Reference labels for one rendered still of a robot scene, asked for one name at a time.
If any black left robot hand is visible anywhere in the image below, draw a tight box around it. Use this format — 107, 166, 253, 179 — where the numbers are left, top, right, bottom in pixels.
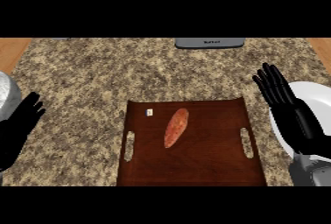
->
0, 91, 48, 172

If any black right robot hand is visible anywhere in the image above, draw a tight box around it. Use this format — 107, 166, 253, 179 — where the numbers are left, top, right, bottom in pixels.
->
253, 62, 331, 160

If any white plate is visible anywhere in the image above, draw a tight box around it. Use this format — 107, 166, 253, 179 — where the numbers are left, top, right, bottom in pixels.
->
269, 80, 331, 163

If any dark brown wooden tray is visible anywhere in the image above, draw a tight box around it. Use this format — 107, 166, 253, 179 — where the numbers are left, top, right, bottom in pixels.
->
116, 96, 269, 187

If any orange sweet potato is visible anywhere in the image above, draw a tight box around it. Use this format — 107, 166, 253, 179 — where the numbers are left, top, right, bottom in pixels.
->
163, 108, 191, 149

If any silver metal pot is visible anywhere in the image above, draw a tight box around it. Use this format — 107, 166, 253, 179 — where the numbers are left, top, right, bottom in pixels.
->
0, 71, 24, 123

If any grey flat appliance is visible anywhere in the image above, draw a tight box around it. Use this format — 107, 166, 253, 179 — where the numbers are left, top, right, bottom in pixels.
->
175, 38, 247, 50

